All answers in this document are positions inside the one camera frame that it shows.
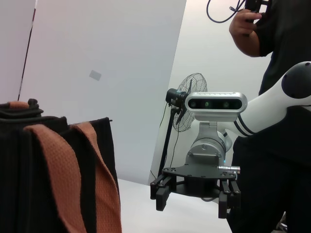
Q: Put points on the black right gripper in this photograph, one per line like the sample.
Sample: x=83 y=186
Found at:
x=201 y=180

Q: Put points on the bystander bare forearm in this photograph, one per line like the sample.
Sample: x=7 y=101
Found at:
x=247 y=46

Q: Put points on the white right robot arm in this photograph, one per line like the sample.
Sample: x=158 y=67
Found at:
x=267 y=106

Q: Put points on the bystander hand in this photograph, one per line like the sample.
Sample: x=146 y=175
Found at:
x=243 y=24

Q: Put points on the black standing fan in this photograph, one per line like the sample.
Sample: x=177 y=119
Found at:
x=194 y=85

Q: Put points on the grey rectangular sticker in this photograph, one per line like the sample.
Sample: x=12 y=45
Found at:
x=95 y=75

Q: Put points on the white board with grey sticker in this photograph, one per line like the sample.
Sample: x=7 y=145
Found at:
x=109 y=36

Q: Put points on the person in black clothes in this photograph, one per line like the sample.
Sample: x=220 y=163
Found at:
x=286 y=36

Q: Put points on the black handheld device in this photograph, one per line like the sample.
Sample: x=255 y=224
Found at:
x=252 y=3

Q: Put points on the plain white board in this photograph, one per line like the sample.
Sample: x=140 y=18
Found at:
x=12 y=48

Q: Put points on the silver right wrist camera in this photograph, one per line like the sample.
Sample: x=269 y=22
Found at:
x=216 y=105

